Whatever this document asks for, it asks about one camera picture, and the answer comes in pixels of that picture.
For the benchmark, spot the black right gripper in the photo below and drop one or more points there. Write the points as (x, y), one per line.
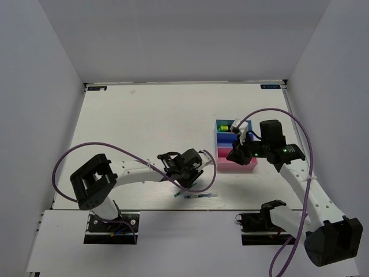
(238, 153)

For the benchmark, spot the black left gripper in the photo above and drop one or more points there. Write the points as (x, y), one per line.
(189, 182)

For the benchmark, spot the green gel pen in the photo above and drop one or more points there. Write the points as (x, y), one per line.
(184, 190)

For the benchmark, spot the yellow cap highlighter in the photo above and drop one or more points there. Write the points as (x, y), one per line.
(223, 128)

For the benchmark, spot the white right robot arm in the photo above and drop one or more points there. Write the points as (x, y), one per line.
(327, 234)

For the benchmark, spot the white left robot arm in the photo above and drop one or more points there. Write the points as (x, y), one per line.
(94, 180)

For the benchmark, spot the three-compartment colour container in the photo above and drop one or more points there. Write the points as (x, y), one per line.
(223, 146)

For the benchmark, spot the blue gel pen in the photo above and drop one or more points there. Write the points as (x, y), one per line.
(202, 195)

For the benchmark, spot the right corner label sticker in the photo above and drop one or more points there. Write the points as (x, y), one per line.
(270, 86)

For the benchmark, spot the corner label sticker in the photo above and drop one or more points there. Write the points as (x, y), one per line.
(270, 86)
(97, 88)

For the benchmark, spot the left corner label sticker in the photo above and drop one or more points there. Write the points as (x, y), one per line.
(97, 88)

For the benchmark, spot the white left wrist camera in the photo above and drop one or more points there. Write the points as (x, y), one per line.
(206, 158)

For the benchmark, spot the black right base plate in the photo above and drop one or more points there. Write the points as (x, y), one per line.
(255, 233)

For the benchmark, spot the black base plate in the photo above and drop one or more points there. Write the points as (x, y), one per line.
(255, 233)
(123, 233)

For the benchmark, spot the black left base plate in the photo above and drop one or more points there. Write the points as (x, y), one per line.
(123, 233)

